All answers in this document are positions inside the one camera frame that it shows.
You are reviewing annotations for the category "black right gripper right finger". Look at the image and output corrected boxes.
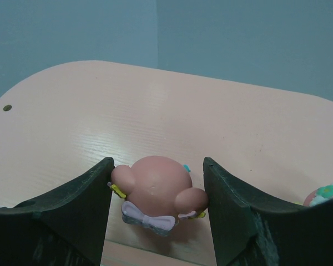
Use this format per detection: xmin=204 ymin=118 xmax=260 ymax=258
xmin=203 ymin=157 xmax=333 ymax=265

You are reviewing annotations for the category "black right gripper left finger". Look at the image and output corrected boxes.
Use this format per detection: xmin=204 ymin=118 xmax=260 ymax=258
xmin=0 ymin=157 xmax=114 ymax=265

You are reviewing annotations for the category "pink wide-eared toy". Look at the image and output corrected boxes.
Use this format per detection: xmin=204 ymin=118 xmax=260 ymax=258
xmin=108 ymin=156 xmax=208 ymax=236

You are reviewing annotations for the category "pink flower-ring bunny toy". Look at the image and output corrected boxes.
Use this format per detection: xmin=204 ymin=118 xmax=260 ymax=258
xmin=303 ymin=183 xmax=333 ymax=207

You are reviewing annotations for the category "pink three-tier shelf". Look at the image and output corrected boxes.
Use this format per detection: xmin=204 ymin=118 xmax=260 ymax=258
xmin=0 ymin=61 xmax=333 ymax=265

